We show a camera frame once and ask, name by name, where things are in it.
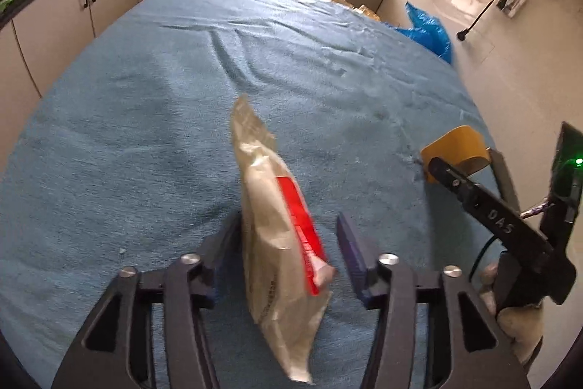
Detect person's right hand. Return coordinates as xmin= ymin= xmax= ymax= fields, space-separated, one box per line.
xmin=480 ymin=264 xmax=545 ymax=367

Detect white power strip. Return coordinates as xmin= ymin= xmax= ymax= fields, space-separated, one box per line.
xmin=496 ymin=0 xmax=530 ymax=15

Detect braided cable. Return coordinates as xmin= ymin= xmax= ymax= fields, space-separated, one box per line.
xmin=519 ymin=200 xmax=555 ymax=219

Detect blue tablecloth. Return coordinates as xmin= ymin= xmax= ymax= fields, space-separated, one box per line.
xmin=0 ymin=0 xmax=502 ymax=389

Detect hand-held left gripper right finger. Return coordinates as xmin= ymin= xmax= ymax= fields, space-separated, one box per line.
xmin=336 ymin=211 xmax=531 ymax=389

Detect white snack packet red label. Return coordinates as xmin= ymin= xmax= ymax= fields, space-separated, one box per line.
xmin=229 ymin=94 xmax=338 ymax=385

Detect beige cabinets below stove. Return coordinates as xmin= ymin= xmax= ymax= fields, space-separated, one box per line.
xmin=0 ymin=0 xmax=175 ymax=164

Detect yellow chair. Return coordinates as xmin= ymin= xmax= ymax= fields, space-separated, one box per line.
xmin=420 ymin=125 xmax=521 ymax=212

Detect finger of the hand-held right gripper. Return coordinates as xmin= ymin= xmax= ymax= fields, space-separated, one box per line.
xmin=428 ymin=156 xmax=479 ymax=206

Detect blue plastic bag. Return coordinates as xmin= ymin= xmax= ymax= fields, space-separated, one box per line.
xmin=395 ymin=1 xmax=453 ymax=64

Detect black cable with plug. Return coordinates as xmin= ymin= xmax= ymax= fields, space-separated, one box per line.
xmin=457 ymin=0 xmax=512 ymax=44

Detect green cable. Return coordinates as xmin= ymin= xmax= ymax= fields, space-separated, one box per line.
xmin=471 ymin=234 xmax=500 ymax=281

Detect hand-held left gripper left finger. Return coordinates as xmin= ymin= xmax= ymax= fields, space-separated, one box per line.
xmin=51 ymin=211 xmax=244 ymax=389

